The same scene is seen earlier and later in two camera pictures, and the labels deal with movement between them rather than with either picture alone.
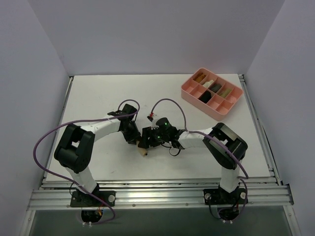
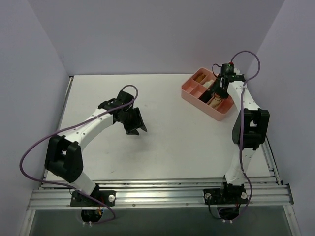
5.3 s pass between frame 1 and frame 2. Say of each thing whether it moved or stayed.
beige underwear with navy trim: moved
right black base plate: stayed
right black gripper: moved
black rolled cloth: stayed
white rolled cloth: stayed
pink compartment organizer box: stayed
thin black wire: moved
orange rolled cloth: stayed
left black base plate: stayed
